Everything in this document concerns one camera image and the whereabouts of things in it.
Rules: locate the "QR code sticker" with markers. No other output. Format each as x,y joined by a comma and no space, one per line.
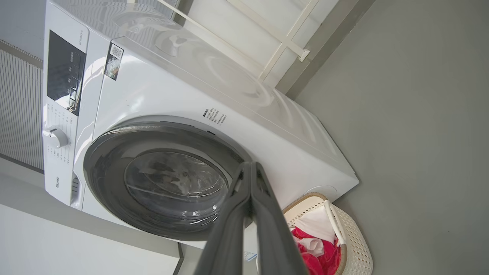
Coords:
114,61

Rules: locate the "grey ribbed wall panel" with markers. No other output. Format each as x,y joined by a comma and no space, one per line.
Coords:
19,110

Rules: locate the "black washing machine display panel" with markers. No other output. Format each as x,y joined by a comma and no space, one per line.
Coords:
65,72

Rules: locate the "round white filter cover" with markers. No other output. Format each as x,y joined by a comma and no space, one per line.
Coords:
323,191

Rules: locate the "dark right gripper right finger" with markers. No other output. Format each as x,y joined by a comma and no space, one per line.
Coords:
273,236

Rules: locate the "blue energy label sticker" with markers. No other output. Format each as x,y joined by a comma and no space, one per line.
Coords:
250,256

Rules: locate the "red and white garment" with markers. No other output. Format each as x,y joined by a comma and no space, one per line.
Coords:
324,259

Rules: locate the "cream perforated laundry basket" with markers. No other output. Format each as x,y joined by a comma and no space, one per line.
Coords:
357,248

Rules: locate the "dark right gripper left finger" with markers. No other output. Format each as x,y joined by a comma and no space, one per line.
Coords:
229,229

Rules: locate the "small printed text sticker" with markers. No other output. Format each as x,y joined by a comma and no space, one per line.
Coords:
214,116

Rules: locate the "dark round washing machine door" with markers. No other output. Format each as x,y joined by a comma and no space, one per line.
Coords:
168,183

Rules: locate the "white metal railing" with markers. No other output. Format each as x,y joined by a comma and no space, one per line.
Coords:
284,42

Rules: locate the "white program selector knob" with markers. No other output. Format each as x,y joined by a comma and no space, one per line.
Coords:
56,137

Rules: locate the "white front-load washing machine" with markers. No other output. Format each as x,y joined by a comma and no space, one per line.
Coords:
172,88

